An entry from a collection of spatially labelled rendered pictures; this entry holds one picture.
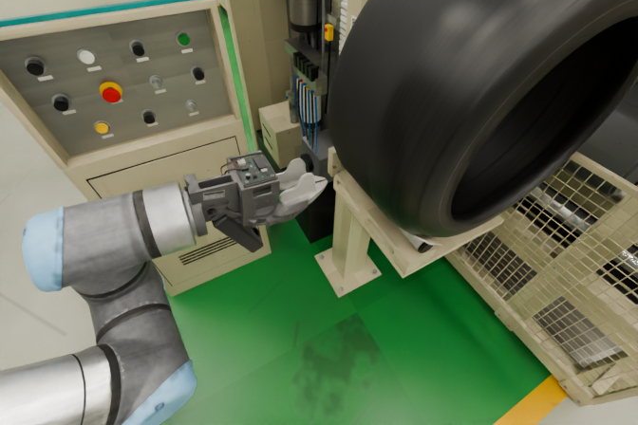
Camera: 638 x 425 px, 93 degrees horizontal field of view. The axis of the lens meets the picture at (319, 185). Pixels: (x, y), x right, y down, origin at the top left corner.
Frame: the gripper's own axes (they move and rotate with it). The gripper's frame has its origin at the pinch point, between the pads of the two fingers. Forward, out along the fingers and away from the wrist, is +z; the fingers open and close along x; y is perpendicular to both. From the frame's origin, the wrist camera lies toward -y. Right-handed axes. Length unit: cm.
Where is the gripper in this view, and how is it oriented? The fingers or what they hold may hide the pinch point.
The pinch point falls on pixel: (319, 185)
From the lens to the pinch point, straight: 50.4
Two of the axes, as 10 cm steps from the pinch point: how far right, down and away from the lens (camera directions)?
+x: -4.7, -6.4, 6.1
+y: 1.1, -7.2, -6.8
